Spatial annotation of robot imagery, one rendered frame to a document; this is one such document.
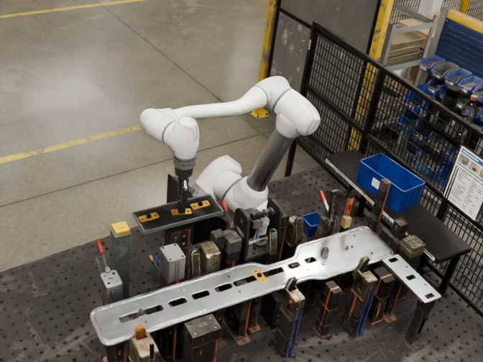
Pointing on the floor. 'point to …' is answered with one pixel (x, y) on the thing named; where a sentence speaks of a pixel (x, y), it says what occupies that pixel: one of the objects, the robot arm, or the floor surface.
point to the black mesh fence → (425, 266)
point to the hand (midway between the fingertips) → (181, 205)
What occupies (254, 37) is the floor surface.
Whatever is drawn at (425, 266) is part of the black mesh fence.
